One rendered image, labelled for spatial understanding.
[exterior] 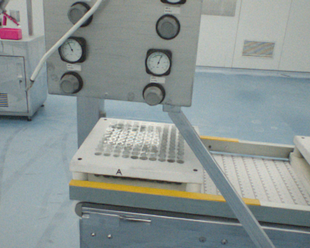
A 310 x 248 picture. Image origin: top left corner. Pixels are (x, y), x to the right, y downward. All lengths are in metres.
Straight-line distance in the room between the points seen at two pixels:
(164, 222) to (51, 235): 1.31
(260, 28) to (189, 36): 5.71
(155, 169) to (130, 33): 0.25
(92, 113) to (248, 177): 0.41
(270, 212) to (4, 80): 2.92
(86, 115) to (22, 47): 2.35
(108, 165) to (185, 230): 0.18
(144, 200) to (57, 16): 0.33
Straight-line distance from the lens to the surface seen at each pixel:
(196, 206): 0.61
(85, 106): 0.87
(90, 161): 0.62
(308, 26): 6.50
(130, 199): 0.61
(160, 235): 0.65
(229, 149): 0.86
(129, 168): 0.60
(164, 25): 0.45
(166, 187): 0.64
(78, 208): 0.66
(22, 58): 3.20
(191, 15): 0.47
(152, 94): 0.46
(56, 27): 0.50
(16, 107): 3.34
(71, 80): 0.49
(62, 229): 1.92
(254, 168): 0.82
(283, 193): 0.74
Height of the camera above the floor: 1.19
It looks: 21 degrees down
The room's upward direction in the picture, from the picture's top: 4 degrees clockwise
